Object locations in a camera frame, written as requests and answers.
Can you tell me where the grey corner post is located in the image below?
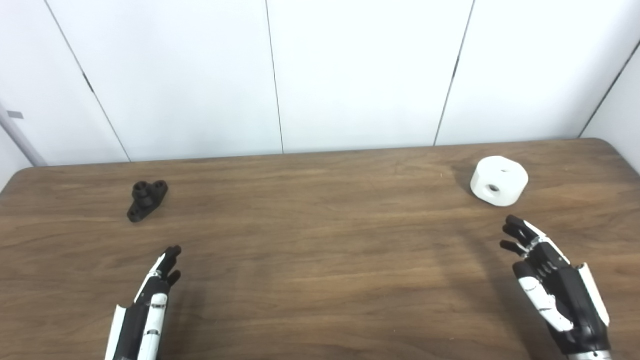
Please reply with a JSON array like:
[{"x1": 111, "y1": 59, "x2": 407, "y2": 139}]
[{"x1": 0, "y1": 102, "x2": 48, "y2": 167}]

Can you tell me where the round white piece with holes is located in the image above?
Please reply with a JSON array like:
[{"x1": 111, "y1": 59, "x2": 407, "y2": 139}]
[{"x1": 470, "y1": 155, "x2": 529, "y2": 208}]

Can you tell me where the black flanged holder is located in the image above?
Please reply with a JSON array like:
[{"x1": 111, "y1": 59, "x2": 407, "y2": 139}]
[{"x1": 127, "y1": 180, "x2": 169, "y2": 223}]

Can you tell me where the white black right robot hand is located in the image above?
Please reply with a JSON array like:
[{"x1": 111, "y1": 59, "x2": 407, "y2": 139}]
[{"x1": 500, "y1": 215, "x2": 613, "y2": 358}]

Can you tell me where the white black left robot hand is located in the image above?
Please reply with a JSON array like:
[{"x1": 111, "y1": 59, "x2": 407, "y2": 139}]
[{"x1": 105, "y1": 245, "x2": 182, "y2": 360}]

